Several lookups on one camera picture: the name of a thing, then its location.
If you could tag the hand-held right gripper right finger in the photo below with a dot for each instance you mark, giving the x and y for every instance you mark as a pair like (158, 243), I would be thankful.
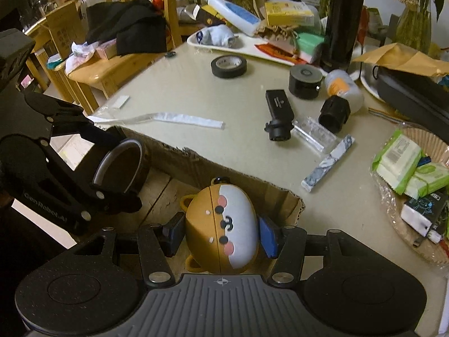
(269, 238)

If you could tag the white bottle with orange label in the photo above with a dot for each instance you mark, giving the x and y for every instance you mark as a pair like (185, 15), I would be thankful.
(342, 84)

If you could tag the cardboard box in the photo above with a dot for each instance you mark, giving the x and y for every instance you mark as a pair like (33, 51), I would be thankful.
(245, 189)

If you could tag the brown crumpled paper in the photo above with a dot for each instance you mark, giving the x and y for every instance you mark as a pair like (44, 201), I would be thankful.
(277, 32)

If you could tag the white and black box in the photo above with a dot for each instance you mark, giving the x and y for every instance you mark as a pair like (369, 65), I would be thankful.
(421, 214)

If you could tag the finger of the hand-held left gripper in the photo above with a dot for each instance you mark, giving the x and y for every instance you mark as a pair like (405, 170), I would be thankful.
(101, 134)
(115, 203)

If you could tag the brown adhesive tape roll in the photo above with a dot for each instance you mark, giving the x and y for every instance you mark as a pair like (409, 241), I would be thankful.
(143, 154)

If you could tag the pink box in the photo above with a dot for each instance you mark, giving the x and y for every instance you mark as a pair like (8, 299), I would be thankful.
(107, 50)

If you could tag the white bottle with blue label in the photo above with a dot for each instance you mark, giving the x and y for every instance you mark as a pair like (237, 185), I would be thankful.
(231, 10)

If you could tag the black zip case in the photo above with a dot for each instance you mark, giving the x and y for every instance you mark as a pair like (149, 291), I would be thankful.
(410, 94)

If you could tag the clear plastic case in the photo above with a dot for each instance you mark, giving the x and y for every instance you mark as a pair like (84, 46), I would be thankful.
(312, 133)

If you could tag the black rectangular device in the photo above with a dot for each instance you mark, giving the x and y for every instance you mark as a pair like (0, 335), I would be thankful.
(279, 105)

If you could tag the black tape roll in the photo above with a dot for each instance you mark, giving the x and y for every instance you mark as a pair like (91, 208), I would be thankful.
(217, 72)

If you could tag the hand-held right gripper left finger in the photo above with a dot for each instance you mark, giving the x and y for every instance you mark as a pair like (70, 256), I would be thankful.
(173, 233)

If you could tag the white plastic bag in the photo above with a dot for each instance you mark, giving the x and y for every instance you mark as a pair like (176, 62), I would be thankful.
(79, 54)

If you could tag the black cylindrical cap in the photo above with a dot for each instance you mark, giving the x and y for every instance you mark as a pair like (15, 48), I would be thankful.
(333, 116)

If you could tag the yellow box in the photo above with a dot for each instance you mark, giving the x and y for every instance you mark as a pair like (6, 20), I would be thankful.
(287, 14)

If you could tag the brown and white bear toy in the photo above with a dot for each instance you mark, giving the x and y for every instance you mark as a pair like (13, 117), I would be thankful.
(228, 217)

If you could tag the red packet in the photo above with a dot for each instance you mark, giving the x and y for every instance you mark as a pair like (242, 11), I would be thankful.
(277, 51)

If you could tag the white paper strip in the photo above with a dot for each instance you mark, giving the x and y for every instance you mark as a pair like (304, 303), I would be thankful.
(182, 118)

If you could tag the white rolled sock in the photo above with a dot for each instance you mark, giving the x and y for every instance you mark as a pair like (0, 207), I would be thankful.
(221, 37)

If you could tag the marble patterned stick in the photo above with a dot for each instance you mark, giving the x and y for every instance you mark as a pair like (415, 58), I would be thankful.
(326, 165)

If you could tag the black thermos flask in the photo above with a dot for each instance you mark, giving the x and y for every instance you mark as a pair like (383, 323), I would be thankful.
(342, 24)

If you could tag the black and gold box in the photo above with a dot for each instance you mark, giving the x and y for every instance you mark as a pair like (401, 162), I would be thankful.
(208, 17)

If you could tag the green wet wipes packet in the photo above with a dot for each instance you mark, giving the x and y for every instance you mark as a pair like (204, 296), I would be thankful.
(426, 179)
(396, 161)

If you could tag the brown paper envelope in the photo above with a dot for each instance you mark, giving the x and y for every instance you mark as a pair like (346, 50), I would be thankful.
(396, 58)

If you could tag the white tray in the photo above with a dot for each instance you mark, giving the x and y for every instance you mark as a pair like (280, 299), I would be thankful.
(250, 45)

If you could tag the black cylinder with grey top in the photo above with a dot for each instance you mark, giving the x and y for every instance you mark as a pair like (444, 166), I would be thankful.
(301, 87)

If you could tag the green and white packet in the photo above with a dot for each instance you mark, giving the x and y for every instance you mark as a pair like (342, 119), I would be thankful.
(308, 44)

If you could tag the black cloth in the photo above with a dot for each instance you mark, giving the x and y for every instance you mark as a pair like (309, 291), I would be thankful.
(129, 24)

